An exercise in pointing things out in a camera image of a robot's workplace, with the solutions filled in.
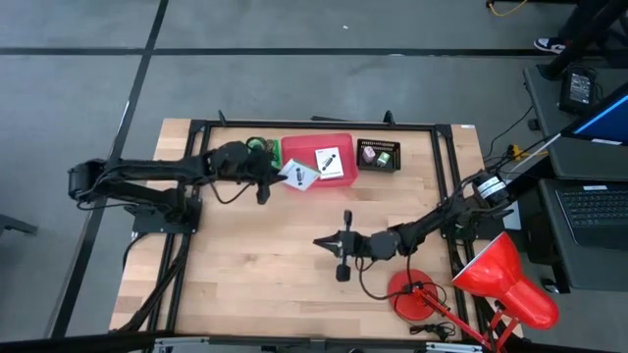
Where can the green plastic mesh basket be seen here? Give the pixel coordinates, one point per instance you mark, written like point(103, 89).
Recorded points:
point(276, 149)

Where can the red plastic bin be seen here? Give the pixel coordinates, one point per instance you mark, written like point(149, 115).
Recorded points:
point(343, 144)

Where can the green charger cube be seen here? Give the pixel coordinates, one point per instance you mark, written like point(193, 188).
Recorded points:
point(383, 158)

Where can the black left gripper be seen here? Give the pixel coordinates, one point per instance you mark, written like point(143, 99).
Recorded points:
point(260, 169)

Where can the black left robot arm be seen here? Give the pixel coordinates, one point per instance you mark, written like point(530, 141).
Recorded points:
point(147, 169)

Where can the black stand leg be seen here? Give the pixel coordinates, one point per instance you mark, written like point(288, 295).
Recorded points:
point(589, 34)

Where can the red desk lamp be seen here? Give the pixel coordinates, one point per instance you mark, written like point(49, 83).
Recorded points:
point(505, 284)

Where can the dark grey desk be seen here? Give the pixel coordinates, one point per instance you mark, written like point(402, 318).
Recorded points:
point(542, 108)

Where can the black plastic mesh basket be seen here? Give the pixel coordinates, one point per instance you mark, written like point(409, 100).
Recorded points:
point(387, 144)

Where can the computer monitor with blue screen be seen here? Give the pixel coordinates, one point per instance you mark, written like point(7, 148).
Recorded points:
point(601, 122)

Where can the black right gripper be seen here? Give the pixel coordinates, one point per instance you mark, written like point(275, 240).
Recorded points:
point(349, 245)

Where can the person's shoe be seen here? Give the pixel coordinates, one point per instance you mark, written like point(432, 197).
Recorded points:
point(549, 45)

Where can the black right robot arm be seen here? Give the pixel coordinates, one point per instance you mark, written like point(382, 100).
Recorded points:
point(432, 220)

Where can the black aluminium table frame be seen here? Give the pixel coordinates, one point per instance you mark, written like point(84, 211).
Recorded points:
point(319, 125)

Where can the white card reader box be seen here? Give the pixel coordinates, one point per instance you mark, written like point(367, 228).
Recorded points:
point(300, 175)
point(329, 163)

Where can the black power adapter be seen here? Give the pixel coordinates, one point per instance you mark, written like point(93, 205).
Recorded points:
point(579, 88)

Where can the black laptop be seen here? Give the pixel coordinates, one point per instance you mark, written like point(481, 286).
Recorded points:
point(596, 216)

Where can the pink charger cube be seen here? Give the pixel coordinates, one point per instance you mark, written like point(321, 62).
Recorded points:
point(368, 154)

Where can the dark furniture foot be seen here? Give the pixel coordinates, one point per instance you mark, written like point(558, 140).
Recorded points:
point(15, 224)

